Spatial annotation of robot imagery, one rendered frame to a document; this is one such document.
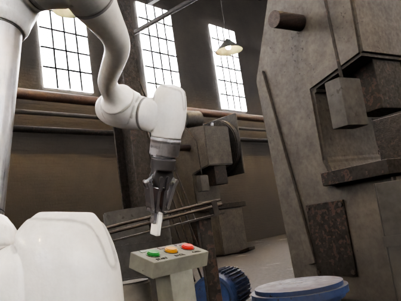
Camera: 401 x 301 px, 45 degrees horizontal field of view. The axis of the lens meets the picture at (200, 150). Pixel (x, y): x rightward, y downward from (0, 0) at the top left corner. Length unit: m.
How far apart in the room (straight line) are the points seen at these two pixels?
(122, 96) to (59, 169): 8.08
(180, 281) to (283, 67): 2.48
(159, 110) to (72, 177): 8.23
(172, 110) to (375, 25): 2.30
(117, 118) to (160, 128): 0.14
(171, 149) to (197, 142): 8.09
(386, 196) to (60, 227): 1.97
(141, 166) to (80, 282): 5.19
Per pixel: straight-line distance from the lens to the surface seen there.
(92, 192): 9.79
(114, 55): 1.20
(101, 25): 1.10
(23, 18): 1.05
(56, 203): 9.33
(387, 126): 7.60
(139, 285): 1.61
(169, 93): 1.40
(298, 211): 3.62
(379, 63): 3.47
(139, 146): 5.93
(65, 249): 0.72
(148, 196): 1.43
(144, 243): 4.20
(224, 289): 3.22
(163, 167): 1.42
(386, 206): 2.51
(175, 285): 1.52
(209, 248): 1.91
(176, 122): 1.40
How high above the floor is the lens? 0.68
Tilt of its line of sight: 8 degrees up
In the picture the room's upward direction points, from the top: 8 degrees counter-clockwise
